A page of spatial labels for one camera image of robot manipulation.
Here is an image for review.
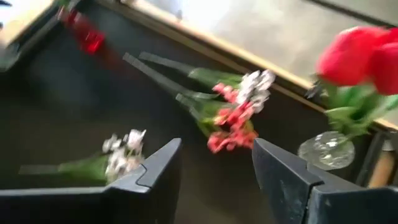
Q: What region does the clear textured glass vase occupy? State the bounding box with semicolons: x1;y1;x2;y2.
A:
297;130;356;171

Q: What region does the black table frame rail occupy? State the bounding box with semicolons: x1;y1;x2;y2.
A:
355;130;386;188
0;4;62;74

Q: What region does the small pink blossom bunch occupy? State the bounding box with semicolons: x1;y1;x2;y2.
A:
123;52;240;105

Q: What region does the red glass vase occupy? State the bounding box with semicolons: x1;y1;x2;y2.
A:
57;7;106;56

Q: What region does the pink veined flower spray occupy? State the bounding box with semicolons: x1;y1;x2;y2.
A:
195;118;259;156
175;93;256;130

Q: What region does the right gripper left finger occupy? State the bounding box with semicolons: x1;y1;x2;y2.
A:
0;138;183;224

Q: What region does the white blossom flower bunch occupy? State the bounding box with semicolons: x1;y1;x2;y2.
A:
138;51;277;114
18;129;147;184

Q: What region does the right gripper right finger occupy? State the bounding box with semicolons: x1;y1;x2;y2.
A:
252;138;398;224

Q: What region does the red tulip green stem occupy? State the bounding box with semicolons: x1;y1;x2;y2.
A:
315;26;392;141
366;27;398;138

